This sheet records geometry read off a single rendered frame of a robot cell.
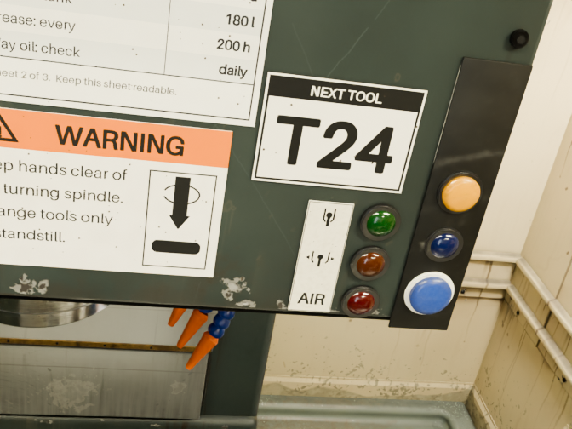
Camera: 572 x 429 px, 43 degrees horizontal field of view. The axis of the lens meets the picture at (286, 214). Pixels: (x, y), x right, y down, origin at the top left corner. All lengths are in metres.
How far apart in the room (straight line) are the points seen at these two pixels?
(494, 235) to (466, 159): 1.35
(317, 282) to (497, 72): 0.18
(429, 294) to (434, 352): 1.48
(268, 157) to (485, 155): 0.14
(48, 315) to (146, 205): 0.24
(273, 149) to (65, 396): 1.04
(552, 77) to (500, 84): 1.24
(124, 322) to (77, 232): 0.84
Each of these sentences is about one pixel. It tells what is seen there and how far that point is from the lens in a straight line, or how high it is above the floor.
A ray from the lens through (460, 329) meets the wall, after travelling 1.97.
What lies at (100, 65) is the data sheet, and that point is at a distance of 0.43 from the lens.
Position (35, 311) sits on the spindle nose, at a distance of 0.67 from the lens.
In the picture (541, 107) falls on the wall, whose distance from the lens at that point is 1.72.
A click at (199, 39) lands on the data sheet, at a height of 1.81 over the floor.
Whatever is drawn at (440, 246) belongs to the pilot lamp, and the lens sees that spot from 0.50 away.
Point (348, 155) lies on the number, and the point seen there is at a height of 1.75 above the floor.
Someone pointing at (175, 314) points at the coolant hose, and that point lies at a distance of 0.73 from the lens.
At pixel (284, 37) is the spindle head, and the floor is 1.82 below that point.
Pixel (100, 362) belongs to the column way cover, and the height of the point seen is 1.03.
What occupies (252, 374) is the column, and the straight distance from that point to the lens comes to 1.45.
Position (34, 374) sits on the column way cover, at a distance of 1.41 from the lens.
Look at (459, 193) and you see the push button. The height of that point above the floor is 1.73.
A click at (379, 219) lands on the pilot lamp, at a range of 0.48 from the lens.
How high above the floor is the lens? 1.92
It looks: 27 degrees down
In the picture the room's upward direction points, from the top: 10 degrees clockwise
